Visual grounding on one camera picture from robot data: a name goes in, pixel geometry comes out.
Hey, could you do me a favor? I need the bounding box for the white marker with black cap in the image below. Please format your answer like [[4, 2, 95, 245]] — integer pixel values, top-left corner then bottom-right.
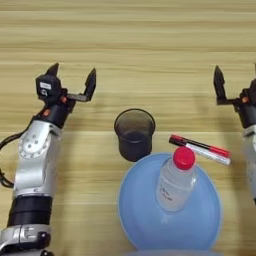
[[168, 138, 232, 167]]

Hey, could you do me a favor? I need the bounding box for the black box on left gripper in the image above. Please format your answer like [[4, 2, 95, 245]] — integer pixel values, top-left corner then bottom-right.
[[35, 73, 63, 105]]

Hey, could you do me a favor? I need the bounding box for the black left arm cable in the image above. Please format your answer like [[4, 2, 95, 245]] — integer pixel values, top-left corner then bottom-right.
[[0, 131, 26, 189]]

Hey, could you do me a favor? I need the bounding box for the black mesh cup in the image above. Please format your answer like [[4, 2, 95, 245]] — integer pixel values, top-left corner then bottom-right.
[[113, 108, 157, 163]]

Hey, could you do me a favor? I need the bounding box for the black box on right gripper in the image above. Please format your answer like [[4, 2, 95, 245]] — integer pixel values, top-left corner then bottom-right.
[[248, 78, 256, 101]]

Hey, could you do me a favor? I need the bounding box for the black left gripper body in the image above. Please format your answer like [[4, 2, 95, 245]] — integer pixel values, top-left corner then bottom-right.
[[32, 93, 90, 130]]

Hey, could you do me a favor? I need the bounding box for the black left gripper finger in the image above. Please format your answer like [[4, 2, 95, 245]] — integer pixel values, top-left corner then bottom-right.
[[46, 62, 60, 76], [82, 67, 97, 101]]

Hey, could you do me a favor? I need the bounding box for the clear bottle with red cap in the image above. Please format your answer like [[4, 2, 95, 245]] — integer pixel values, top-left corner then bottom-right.
[[155, 146, 198, 213]]

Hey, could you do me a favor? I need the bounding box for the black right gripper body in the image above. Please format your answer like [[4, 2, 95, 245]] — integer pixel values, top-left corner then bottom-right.
[[216, 96, 256, 130]]

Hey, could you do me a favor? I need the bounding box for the blue round plate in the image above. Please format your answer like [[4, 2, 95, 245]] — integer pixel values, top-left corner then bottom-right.
[[117, 152, 222, 253]]

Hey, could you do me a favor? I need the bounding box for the black pen with red ends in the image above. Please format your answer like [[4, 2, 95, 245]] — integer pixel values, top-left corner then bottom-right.
[[169, 133, 232, 159]]

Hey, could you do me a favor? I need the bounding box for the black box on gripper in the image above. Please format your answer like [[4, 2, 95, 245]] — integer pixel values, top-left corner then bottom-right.
[[35, 73, 63, 105], [248, 78, 256, 101]]

